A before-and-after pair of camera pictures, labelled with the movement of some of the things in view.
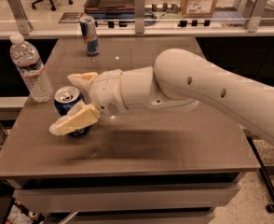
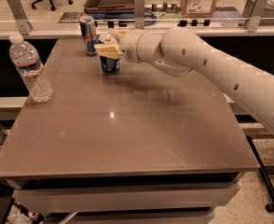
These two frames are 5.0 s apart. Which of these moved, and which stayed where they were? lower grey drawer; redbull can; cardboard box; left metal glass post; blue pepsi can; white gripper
Moved: white gripper; blue pepsi can
Stayed: left metal glass post; cardboard box; lower grey drawer; redbull can
